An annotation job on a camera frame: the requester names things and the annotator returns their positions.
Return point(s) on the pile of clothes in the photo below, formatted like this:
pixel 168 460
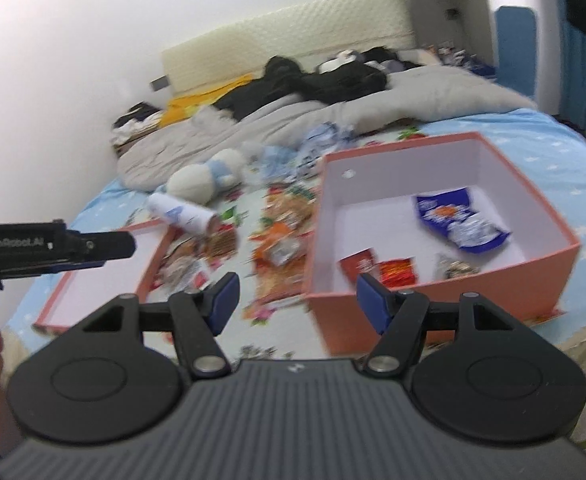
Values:
pixel 133 125

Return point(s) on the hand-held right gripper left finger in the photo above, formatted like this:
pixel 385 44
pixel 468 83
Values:
pixel 228 300

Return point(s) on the blue chair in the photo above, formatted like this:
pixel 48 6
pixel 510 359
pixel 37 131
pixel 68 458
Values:
pixel 515 50

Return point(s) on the yellow pillow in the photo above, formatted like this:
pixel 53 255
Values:
pixel 188 105

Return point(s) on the red white snack packet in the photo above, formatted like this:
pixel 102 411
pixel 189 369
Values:
pixel 183 267

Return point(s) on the white spray bottle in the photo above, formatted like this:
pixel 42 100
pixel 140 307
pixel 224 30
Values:
pixel 183 212

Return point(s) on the white blue plush toy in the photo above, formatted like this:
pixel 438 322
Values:
pixel 198 177

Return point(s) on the red orange snack packet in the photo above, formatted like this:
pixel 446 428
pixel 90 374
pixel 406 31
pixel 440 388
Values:
pixel 293 210

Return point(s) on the grey duvet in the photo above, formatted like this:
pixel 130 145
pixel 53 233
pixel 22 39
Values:
pixel 323 110

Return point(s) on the grey wall switch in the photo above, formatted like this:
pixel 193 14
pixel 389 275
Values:
pixel 159 83

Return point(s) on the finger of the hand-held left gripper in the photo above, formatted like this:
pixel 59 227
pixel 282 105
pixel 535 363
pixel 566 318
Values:
pixel 113 246

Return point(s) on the pink cardboard box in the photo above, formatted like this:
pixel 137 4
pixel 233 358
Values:
pixel 398 180

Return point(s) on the blue snack packet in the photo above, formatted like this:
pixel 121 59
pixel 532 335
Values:
pixel 453 215

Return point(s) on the cream padded headboard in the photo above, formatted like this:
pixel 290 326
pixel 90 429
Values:
pixel 273 35

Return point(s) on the dark red snack packet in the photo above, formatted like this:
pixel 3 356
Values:
pixel 358 262

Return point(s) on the brown small snack packet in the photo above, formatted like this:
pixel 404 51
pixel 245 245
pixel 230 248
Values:
pixel 455 267

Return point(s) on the pink box lid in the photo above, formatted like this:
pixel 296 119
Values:
pixel 103 285

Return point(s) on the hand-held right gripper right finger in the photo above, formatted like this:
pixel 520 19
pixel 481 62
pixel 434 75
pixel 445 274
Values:
pixel 373 305

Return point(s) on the clear brown snack packet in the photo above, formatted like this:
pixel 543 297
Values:
pixel 220 242

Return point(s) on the crumpled blue white plastic bag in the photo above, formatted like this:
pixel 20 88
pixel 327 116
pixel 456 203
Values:
pixel 313 145

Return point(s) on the black clothes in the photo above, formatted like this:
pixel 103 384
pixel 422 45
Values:
pixel 283 85

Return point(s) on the red yellow snack packet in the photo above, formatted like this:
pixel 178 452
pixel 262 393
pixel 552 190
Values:
pixel 398 272

